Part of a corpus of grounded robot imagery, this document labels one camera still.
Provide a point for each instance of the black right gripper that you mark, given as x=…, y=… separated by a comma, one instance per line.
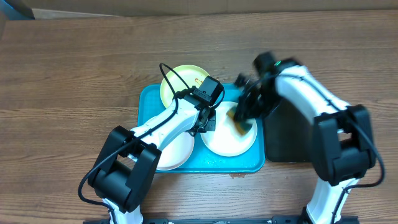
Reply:
x=246, y=101

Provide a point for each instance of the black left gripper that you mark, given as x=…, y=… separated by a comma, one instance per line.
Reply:
x=211, y=126

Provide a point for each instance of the green yellow sponge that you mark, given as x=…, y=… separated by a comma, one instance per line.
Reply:
x=241, y=124

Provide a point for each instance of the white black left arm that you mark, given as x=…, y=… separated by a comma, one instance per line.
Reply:
x=125, y=168

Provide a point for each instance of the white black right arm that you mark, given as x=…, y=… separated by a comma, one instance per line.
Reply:
x=341, y=149

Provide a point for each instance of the black water tray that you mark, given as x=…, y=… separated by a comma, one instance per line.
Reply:
x=286, y=134

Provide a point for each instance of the teal plastic tray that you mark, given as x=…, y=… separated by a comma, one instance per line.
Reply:
x=202, y=160

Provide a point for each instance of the white plate with ketchup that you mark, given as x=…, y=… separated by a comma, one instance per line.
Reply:
x=175, y=152

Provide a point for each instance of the brown cardboard backdrop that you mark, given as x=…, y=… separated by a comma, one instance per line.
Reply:
x=30, y=8

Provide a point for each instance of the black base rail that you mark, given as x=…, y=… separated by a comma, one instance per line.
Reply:
x=217, y=221

